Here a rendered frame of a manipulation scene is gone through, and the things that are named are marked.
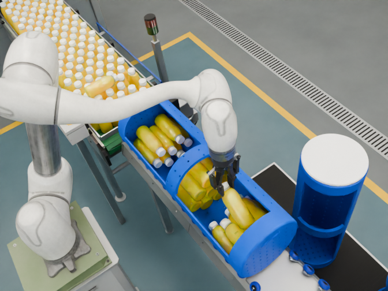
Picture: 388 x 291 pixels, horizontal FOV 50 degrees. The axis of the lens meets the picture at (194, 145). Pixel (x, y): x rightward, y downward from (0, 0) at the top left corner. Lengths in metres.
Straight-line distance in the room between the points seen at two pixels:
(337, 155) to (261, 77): 1.95
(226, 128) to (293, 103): 2.33
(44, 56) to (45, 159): 0.44
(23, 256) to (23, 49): 0.91
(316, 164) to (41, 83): 1.18
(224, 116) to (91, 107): 0.37
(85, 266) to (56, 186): 0.32
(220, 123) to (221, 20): 3.27
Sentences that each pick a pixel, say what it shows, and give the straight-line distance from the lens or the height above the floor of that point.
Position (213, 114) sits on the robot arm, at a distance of 1.18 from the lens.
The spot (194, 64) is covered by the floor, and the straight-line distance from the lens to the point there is 3.91.
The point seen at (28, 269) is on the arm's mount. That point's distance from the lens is 1.81.
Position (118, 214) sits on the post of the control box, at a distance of 2.86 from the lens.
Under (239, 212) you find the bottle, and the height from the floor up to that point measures 1.18.
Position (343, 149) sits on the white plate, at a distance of 1.91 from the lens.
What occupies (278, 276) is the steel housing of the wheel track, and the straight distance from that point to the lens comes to 1.71.
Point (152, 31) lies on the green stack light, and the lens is 2.33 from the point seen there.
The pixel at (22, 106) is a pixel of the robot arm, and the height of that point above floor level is 1.82.
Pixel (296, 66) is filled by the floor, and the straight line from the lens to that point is 3.83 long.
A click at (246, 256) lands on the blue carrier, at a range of 1.45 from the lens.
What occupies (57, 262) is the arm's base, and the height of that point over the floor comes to 1.09.
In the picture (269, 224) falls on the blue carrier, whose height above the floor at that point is 1.23.
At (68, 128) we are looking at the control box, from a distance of 2.07.
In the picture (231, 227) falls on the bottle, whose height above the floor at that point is 1.12.
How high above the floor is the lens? 2.52
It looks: 51 degrees down
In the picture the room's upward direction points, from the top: 11 degrees counter-clockwise
